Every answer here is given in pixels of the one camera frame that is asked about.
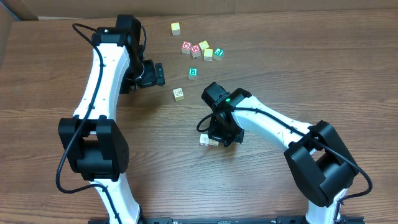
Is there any yellow block upper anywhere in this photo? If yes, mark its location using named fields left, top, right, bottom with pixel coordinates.
left=199, top=40, right=210, bottom=52

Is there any white block yellow side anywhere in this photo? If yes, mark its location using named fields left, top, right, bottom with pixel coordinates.
left=173, top=88, right=185, bottom=101

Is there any yellow block lower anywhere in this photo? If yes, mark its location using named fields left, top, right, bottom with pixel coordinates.
left=203, top=49, right=213, bottom=61

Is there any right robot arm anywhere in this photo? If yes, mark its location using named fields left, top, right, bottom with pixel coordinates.
left=201, top=82, right=358, bottom=223

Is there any green B block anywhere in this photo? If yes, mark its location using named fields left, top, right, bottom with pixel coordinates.
left=188, top=68, right=198, bottom=80

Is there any green E block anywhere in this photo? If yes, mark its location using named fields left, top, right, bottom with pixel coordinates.
left=213, top=47, right=224, bottom=61

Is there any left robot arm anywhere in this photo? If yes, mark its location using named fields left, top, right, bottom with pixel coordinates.
left=55, top=15, right=165, bottom=223

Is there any cardboard box edge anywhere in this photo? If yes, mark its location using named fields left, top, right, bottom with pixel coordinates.
left=2, top=0, right=397, bottom=20

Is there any white block red side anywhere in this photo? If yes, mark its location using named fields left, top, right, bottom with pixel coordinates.
left=208, top=139, right=219, bottom=146

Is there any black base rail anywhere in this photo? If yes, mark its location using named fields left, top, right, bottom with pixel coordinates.
left=87, top=215, right=365, bottom=224

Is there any far yellow block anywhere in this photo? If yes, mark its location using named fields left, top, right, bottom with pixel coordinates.
left=170, top=22, right=181, bottom=35

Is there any white number block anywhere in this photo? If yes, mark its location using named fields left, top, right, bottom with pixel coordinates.
left=199, top=134, right=209, bottom=146

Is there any red O block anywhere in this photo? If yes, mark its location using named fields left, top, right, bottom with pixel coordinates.
left=181, top=41, right=192, bottom=54

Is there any red W block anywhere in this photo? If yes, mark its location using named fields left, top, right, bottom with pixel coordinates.
left=190, top=44, right=201, bottom=58

